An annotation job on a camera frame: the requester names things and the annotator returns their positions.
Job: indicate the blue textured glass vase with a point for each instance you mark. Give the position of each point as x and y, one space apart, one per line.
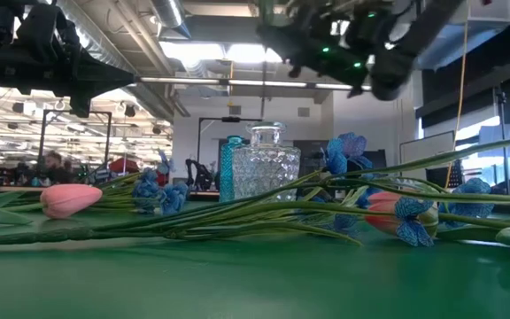
226 173

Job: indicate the long-stemmed blue flower spray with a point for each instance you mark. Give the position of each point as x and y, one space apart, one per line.
343 150

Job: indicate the green table mat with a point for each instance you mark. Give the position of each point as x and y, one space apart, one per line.
237 283

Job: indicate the dense blue flower bunch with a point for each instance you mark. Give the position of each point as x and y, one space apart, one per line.
171 199

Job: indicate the black cabinet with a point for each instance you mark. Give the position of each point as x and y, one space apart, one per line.
312 148

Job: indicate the background black robot arm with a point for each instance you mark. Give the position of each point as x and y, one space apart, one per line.
202 177

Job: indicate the black rig frame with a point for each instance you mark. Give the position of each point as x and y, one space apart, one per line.
230 119
109 133

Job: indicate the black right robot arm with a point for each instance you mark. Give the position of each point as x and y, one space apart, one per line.
396 66

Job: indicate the black light stand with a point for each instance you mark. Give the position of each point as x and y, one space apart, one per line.
503 133

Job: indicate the whiteboard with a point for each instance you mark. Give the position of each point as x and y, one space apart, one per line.
427 153

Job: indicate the round silver ceiling duct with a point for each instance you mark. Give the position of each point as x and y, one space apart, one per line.
168 13

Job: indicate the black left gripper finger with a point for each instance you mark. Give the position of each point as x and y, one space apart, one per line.
109 79

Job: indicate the ribbed silver ceiling duct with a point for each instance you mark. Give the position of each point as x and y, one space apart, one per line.
104 44

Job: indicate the white reflector panel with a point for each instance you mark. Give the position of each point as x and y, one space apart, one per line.
503 139

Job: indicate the grey ceiling air unit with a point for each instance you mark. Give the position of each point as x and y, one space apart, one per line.
481 31

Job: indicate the pink artificial tulip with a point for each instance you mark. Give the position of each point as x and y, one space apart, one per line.
381 208
67 199

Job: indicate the clear textured glass vase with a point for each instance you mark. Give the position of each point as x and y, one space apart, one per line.
266 168

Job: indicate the red background item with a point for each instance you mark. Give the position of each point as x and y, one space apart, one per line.
124 166

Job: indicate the ceiling light strip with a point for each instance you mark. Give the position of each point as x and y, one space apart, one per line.
259 83

